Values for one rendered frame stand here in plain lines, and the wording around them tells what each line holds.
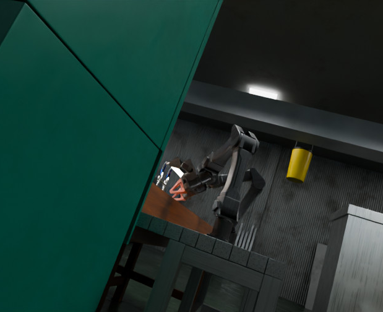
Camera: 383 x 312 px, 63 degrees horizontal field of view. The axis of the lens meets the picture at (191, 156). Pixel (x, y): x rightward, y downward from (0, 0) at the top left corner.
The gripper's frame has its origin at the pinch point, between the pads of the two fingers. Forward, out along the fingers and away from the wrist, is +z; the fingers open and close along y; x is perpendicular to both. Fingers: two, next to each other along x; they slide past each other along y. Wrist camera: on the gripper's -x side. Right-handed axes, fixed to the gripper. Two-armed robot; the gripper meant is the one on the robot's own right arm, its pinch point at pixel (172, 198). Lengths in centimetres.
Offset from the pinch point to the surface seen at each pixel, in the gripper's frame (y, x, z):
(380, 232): -337, 69, -208
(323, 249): -765, 75, -201
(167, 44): 112, -3, -31
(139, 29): 124, 2, -28
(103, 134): 121, 18, -14
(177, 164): -21.8, -26.1, -6.6
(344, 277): -336, 106, -133
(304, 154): -535, -130, -217
